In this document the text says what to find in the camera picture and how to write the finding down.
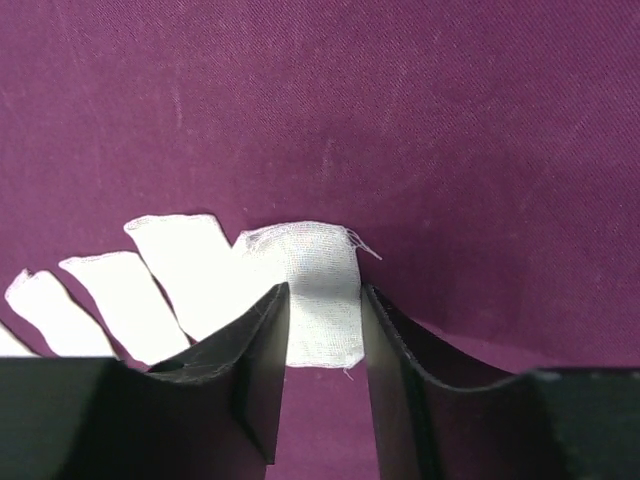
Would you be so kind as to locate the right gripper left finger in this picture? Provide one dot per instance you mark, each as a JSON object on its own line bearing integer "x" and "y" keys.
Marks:
{"x": 209, "y": 412}

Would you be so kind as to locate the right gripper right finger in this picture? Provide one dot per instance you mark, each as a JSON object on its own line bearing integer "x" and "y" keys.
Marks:
{"x": 439, "y": 413}

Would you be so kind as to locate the white gauze pad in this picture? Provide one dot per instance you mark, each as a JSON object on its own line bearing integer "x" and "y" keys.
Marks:
{"x": 208, "y": 284}
{"x": 319, "y": 263}
{"x": 68, "y": 330}
{"x": 131, "y": 305}

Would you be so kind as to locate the purple cloth mat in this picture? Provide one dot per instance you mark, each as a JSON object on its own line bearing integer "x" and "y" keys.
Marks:
{"x": 486, "y": 151}

